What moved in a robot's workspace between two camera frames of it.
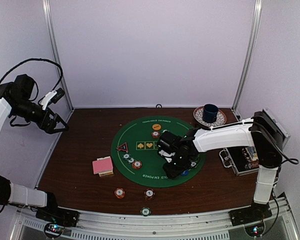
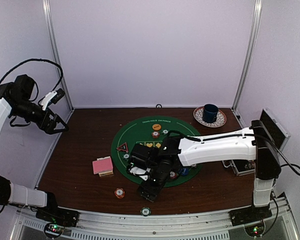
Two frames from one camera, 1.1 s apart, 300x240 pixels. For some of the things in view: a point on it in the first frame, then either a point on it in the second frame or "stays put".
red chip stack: [119, 193] stays put
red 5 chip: [155, 134] stays put
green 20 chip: [126, 157] stays put
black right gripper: [172, 173] -> [148, 192]
